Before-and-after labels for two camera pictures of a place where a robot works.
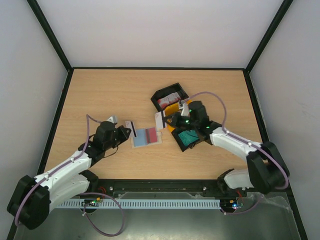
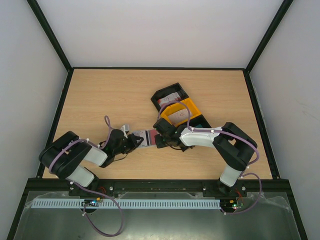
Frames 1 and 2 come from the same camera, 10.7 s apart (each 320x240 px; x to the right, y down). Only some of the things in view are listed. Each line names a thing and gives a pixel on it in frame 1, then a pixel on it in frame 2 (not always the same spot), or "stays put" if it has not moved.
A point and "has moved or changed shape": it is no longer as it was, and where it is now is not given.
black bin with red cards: [172, 94] stays put
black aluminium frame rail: [110, 187] stays put
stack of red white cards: [172, 98] stays put
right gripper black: [175, 120] to [161, 140]
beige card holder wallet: [146, 137] stays put
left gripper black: [121, 129] to [134, 144]
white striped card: [160, 122] has moved or changed shape
